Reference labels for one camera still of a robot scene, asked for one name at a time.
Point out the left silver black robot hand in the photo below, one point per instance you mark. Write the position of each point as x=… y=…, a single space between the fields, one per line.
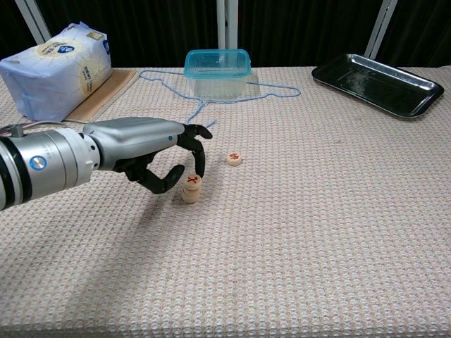
x=134 y=139

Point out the wooden piece red simple glyph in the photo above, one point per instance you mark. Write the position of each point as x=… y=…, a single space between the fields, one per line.
x=192 y=180

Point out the wooden piece black soldier glyph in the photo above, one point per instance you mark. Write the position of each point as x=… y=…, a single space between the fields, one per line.
x=192 y=193

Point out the wooden piece bold black glyph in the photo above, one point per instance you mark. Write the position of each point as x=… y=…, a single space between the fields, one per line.
x=192 y=197

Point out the wooden piece red dense glyph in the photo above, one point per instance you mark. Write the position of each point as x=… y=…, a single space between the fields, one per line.
x=234 y=158

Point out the flat wooden board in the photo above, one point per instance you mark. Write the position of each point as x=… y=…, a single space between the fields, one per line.
x=105 y=95

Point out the light blue clothes hanger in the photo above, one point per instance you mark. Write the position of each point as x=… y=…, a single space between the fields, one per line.
x=201 y=102

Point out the wooden piece black crossed glyph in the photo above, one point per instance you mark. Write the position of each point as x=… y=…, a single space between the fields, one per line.
x=192 y=201

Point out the white flour bag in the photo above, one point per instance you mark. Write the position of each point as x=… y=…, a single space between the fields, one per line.
x=53 y=70

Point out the clear container blue lid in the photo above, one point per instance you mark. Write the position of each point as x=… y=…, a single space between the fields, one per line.
x=218 y=70

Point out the black curtain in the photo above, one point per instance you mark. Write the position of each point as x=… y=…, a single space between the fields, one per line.
x=141 y=28

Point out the black metal tray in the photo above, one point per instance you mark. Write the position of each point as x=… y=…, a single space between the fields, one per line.
x=377 y=84

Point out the white frame post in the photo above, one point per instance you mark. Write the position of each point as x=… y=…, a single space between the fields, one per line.
x=380 y=28
x=225 y=24
x=33 y=21

